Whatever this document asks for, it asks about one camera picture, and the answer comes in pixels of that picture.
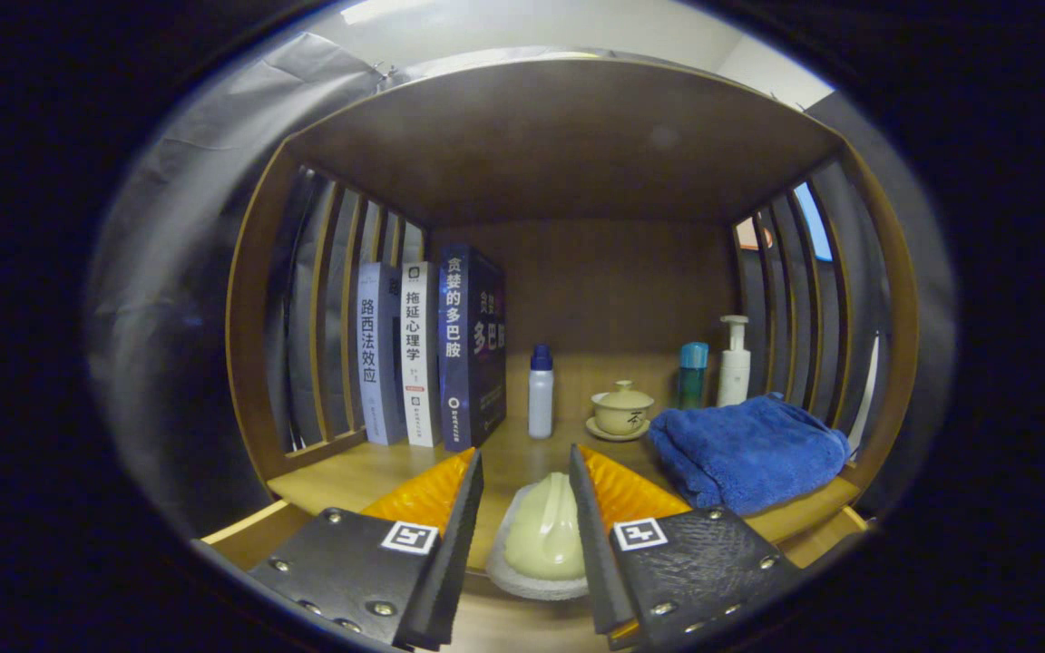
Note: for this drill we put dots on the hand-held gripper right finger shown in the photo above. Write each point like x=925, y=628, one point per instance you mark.
x=590, y=544

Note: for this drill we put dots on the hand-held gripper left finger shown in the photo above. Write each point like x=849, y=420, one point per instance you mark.
x=454, y=544

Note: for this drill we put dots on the pale green brush white base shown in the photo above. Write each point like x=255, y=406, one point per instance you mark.
x=545, y=535

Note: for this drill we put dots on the wooden countertop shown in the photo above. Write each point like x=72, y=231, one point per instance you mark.
x=350, y=476

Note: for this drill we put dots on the wooden cabinet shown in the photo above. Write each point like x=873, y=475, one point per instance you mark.
x=568, y=145

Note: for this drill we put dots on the beige lidded teacup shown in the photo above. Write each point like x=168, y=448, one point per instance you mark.
x=620, y=413

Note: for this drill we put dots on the white bottle with blue cap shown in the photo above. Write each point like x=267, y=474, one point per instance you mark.
x=541, y=399

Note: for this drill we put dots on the white book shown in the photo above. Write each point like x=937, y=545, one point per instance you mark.
x=420, y=363

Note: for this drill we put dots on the folded blue towel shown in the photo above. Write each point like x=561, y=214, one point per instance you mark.
x=749, y=449

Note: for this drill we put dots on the dark blue book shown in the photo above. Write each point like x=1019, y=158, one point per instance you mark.
x=468, y=354

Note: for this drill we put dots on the teal bottle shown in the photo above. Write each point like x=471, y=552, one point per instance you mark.
x=691, y=376

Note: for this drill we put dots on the light blue book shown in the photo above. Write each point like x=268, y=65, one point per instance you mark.
x=377, y=363

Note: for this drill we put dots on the white pump bottle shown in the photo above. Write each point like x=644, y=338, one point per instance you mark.
x=734, y=372

